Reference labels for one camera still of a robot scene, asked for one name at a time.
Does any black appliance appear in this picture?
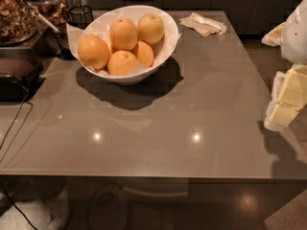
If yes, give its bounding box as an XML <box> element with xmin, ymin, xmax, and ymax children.
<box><xmin>0</xmin><ymin>49</ymin><xmax>44</xmax><ymax>102</ymax></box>

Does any white ceramic bowl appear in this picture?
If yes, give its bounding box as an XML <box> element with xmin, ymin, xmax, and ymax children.
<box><xmin>67</xmin><ymin>5</ymin><xmax>180</xmax><ymax>86</ymax></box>

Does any orange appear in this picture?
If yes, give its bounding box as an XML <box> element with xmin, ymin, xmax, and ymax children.
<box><xmin>131</xmin><ymin>41</ymin><xmax>154</xmax><ymax>67</ymax></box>
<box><xmin>107</xmin><ymin>51</ymin><xmax>137</xmax><ymax>76</ymax></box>
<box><xmin>137</xmin><ymin>12</ymin><xmax>164</xmax><ymax>45</ymax></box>
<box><xmin>109</xmin><ymin>17</ymin><xmax>138</xmax><ymax>51</ymax></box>
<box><xmin>77</xmin><ymin>34</ymin><xmax>110</xmax><ymax>71</ymax></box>

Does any black wire basket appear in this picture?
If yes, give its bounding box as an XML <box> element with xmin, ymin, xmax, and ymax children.
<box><xmin>69</xmin><ymin>6</ymin><xmax>93</xmax><ymax>29</ymax></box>

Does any black power cable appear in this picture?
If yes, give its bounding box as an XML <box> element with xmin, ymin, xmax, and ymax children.
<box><xmin>0</xmin><ymin>74</ymin><xmax>39</xmax><ymax>230</ymax></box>

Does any large glass snack jar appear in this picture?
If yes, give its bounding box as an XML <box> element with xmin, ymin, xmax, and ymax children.
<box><xmin>0</xmin><ymin>0</ymin><xmax>37</xmax><ymax>47</ymax></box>

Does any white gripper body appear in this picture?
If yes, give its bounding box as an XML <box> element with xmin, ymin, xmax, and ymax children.
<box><xmin>281</xmin><ymin>0</ymin><xmax>307</xmax><ymax>64</ymax></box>

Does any small glass snack jar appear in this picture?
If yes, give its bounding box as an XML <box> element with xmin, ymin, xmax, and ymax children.
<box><xmin>26</xmin><ymin>0</ymin><xmax>70</xmax><ymax>27</ymax></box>

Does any crumpled paper napkin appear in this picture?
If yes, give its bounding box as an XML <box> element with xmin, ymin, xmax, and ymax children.
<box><xmin>179</xmin><ymin>12</ymin><xmax>227</xmax><ymax>36</ymax></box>

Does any white paper bowl liner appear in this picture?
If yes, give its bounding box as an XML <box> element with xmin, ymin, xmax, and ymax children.
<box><xmin>65</xmin><ymin>11</ymin><xmax>182</xmax><ymax>78</ymax></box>

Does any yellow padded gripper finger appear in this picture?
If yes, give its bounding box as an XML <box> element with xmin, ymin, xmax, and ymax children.
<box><xmin>261</xmin><ymin>23</ymin><xmax>285</xmax><ymax>47</ymax></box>
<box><xmin>264</xmin><ymin>64</ymin><xmax>307</xmax><ymax>131</ymax></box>

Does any white spoon handle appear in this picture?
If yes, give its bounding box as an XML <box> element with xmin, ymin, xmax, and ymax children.
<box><xmin>21</xmin><ymin>0</ymin><xmax>59</xmax><ymax>34</ymax></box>

